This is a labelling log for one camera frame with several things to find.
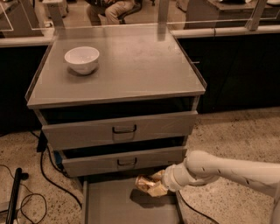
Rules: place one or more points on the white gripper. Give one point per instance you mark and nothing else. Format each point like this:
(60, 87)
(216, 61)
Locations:
(168, 178)

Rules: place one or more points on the grey metal drawer cabinet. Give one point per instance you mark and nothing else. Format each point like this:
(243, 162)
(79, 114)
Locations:
(142, 71)

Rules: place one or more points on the grey drawer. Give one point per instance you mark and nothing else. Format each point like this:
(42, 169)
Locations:
(77, 135)
(85, 166)
(112, 198)

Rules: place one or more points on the middle grey drawer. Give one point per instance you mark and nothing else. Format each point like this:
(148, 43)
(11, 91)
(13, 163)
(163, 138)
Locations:
(85, 166)

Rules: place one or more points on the black bar on floor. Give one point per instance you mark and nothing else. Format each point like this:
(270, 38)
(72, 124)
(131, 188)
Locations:
(11, 214)

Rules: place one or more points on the seated person in background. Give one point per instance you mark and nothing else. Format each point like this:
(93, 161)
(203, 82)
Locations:
(111, 9)

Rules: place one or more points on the top grey drawer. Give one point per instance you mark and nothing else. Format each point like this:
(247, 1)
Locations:
(77, 135)

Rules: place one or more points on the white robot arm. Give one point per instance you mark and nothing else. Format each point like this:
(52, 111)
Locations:
(200, 168)

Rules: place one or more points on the bottom grey drawer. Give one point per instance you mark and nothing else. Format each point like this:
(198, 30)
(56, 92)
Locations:
(112, 198)

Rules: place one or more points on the orange soda can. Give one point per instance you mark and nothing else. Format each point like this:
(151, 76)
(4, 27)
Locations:
(144, 183)

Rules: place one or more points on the white ceramic bowl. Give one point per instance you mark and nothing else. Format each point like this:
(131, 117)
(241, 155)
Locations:
(83, 59)

